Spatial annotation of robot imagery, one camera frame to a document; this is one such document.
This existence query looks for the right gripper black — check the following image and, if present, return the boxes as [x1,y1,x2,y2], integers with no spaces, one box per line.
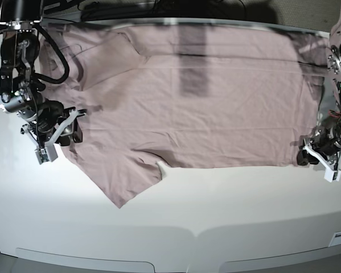
[30,100,83,147]

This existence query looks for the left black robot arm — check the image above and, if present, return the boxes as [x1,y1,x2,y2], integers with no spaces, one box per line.
[297,45,341,171]

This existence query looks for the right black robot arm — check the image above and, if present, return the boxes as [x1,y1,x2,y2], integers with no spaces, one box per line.
[0,1,86,148]

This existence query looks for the mauve pink T-shirt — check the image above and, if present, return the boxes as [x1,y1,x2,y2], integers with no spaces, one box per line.
[39,0,341,210]

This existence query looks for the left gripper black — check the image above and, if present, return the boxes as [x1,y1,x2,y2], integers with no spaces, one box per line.
[297,115,341,166]

